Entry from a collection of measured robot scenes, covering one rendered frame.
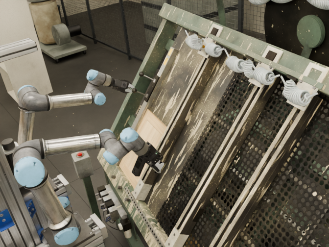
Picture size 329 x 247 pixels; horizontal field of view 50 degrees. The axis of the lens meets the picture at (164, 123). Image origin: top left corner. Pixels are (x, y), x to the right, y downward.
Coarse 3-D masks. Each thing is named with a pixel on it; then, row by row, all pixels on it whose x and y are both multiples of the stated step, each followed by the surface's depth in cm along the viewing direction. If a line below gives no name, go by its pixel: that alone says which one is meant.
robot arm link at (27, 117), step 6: (18, 90) 217; (24, 90) 211; (30, 90) 210; (36, 90) 215; (18, 96) 217; (24, 108) 214; (24, 114) 217; (30, 114) 218; (24, 120) 218; (30, 120) 219; (24, 126) 219; (30, 126) 221; (24, 132) 221; (30, 132) 223; (18, 138) 224; (24, 138) 222; (30, 138) 225; (18, 144) 225
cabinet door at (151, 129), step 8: (144, 120) 252; (152, 120) 245; (144, 128) 250; (152, 128) 243; (160, 128) 235; (144, 136) 248; (152, 136) 240; (160, 136) 233; (152, 144) 238; (128, 160) 257; (136, 160) 249; (128, 168) 254; (144, 168) 238; (128, 176) 251; (136, 176) 244; (136, 184) 241
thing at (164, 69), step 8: (168, 56) 244; (168, 64) 245; (160, 72) 248; (160, 80) 248; (152, 96) 251; (144, 104) 253; (144, 112) 254; (136, 120) 257; (136, 128) 257; (120, 160) 263
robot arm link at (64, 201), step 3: (60, 198) 186; (63, 198) 185; (66, 198) 185; (60, 201) 183; (63, 201) 183; (66, 201) 183; (69, 201) 186; (63, 204) 181; (66, 204) 182; (69, 204) 184; (66, 207) 182; (69, 207) 184; (69, 210) 182; (72, 213) 183
